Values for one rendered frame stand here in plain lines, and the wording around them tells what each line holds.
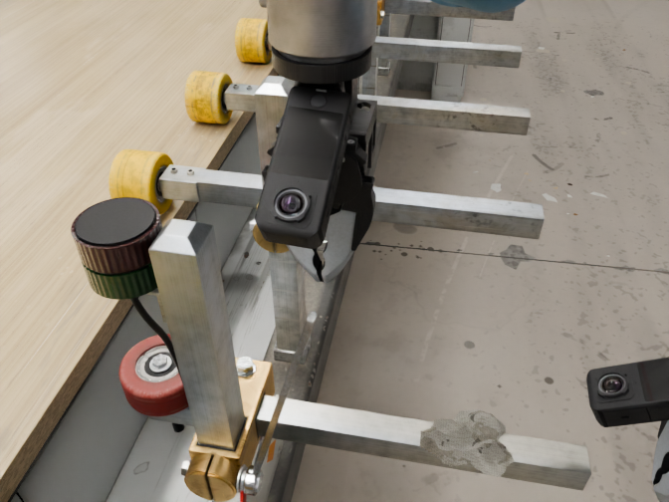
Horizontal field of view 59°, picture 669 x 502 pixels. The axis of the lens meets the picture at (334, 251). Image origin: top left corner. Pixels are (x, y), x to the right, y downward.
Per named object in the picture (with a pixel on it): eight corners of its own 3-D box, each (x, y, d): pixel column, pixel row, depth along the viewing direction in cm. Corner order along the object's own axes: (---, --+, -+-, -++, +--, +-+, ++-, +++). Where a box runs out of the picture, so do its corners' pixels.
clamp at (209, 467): (276, 390, 66) (273, 362, 63) (238, 506, 56) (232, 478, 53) (227, 383, 67) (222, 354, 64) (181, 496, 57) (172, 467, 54)
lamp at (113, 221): (211, 385, 57) (171, 201, 43) (189, 436, 53) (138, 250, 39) (153, 376, 58) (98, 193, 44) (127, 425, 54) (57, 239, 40)
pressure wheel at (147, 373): (225, 403, 68) (212, 335, 61) (200, 466, 62) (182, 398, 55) (159, 392, 69) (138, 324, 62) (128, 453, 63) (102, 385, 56)
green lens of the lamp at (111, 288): (183, 251, 47) (178, 228, 45) (151, 304, 42) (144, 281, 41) (111, 242, 48) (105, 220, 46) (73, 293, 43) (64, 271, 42)
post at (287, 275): (309, 373, 92) (295, 74, 61) (303, 390, 89) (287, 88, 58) (286, 369, 92) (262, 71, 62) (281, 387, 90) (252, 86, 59)
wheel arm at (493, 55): (517, 62, 110) (521, 42, 107) (518, 69, 107) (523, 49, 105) (255, 43, 117) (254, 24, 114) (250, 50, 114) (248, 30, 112)
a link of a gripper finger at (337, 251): (364, 252, 58) (367, 170, 52) (353, 294, 53) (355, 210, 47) (333, 248, 58) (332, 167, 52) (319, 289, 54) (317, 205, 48)
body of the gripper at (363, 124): (378, 161, 53) (384, 25, 45) (362, 218, 47) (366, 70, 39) (295, 153, 54) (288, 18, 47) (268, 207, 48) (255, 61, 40)
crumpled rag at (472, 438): (512, 416, 59) (517, 402, 57) (515, 480, 54) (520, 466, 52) (422, 402, 60) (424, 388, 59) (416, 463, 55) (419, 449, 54)
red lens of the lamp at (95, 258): (177, 225, 45) (172, 201, 44) (143, 278, 41) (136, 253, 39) (104, 216, 46) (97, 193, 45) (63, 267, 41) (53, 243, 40)
